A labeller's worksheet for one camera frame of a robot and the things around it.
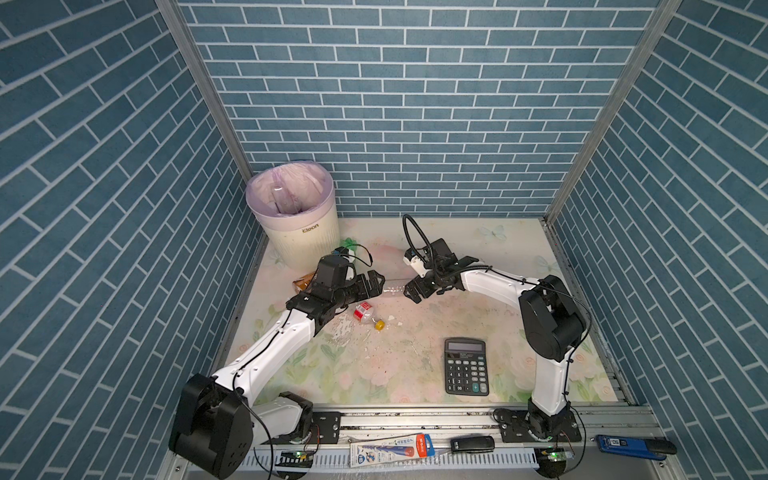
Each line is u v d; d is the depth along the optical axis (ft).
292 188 3.37
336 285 2.10
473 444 2.20
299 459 2.37
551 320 1.68
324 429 2.42
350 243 3.60
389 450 2.28
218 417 1.32
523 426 2.40
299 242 2.93
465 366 2.70
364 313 2.91
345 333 2.97
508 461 2.53
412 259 2.82
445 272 2.41
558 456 2.32
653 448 2.29
